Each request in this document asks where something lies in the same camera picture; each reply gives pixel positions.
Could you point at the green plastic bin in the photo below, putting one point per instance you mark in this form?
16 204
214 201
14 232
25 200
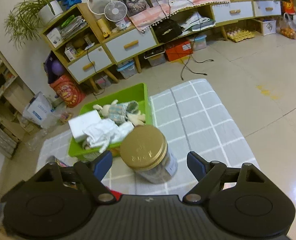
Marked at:
130 100

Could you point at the black box on shelf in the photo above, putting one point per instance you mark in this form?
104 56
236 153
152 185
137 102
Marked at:
167 30

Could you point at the red snack bucket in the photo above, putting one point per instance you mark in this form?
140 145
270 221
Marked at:
68 90

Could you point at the red shoe box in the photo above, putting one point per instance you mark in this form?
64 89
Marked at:
178 49

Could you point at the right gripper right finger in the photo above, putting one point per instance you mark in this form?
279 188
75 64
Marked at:
208 175

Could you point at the rabbit doll blue dress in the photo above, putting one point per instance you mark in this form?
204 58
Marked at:
122 112

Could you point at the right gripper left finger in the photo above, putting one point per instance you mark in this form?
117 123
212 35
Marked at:
91 174

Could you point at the bag of oranges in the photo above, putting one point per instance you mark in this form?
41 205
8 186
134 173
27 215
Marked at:
287 27

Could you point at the clear storage box blue lid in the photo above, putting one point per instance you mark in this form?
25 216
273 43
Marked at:
127 69

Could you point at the pink table runner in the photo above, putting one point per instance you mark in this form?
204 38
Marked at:
162 11

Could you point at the small white desk fan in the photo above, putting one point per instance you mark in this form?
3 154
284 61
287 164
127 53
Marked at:
116 11

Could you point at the white cloth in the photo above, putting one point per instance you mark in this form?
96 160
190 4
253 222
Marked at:
104 133

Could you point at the grey checked rug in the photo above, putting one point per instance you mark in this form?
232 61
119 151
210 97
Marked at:
192 118

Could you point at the wooden drawer cabinet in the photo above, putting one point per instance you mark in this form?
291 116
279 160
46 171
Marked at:
130 43

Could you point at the egg carton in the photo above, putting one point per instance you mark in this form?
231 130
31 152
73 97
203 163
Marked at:
238 35

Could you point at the potted green plant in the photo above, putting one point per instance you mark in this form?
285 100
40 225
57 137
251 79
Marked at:
23 22

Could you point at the white foam block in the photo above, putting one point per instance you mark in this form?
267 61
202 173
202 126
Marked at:
80 123

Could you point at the glass jar gold lid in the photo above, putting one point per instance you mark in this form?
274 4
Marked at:
145 150

